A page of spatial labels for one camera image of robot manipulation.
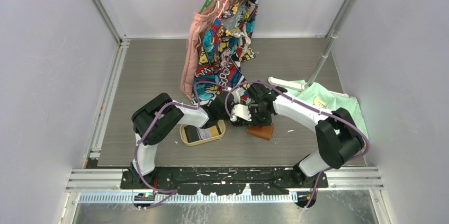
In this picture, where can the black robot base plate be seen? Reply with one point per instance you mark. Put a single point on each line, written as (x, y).
(219, 180)

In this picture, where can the gold numbered credit card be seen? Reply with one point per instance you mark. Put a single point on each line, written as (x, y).
(213, 132)

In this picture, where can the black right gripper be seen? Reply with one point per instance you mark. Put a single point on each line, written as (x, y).
(253, 123)

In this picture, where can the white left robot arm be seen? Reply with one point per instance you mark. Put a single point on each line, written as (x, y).
(155, 120)

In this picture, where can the pink hanging garment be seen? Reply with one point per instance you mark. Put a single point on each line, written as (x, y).
(201, 23)

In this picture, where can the beige oval card tray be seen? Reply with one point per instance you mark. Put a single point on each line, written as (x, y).
(220, 123)

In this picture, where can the mint green cartoon cloth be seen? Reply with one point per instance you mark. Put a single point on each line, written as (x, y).
(321, 97)

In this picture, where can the colourful comic print shorts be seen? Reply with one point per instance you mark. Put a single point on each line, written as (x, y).
(225, 46)

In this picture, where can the brown leather card holder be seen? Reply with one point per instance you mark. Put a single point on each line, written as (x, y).
(263, 132)

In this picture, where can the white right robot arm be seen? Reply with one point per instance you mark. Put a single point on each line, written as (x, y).
(338, 138)

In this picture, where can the stack of dark cards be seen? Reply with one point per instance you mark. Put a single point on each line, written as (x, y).
(194, 134)

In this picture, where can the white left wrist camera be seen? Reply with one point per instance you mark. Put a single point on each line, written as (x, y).
(241, 96)

